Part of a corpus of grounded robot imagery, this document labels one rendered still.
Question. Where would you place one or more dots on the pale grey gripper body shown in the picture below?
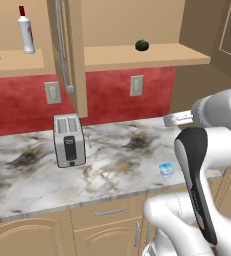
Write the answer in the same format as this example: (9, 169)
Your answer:
(177, 119)

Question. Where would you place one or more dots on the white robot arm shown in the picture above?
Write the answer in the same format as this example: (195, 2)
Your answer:
(220, 146)

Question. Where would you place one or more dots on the blue and white yogurt cup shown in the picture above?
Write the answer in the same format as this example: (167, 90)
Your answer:
(166, 169)

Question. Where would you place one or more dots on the dark green round vegetable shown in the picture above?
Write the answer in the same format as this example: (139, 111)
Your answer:
(142, 45)

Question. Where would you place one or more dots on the tan panelled cabinet door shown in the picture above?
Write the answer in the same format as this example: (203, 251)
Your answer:
(228, 36)

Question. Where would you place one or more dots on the silver two-slot toaster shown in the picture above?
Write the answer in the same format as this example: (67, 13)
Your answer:
(69, 143)

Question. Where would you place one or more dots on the tan open cabinet door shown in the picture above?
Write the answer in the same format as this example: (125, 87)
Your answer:
(77, 50)

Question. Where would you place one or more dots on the tan drawer front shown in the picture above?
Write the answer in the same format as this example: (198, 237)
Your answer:
(83, 207)

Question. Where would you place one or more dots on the tan arched base cabinet door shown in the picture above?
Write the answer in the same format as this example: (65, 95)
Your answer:
(103, 238)
(27, 238)
(148, 248)

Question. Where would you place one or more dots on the white bottle with red cap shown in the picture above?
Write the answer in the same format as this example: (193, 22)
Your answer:
(26, 33)

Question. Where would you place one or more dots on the grey wall outlet plate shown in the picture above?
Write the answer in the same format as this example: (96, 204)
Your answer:
(136, 85)
(52, 93)

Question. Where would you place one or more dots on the tan open wall cabinet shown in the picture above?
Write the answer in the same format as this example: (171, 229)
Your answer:
(130, 58)
(7, 68)

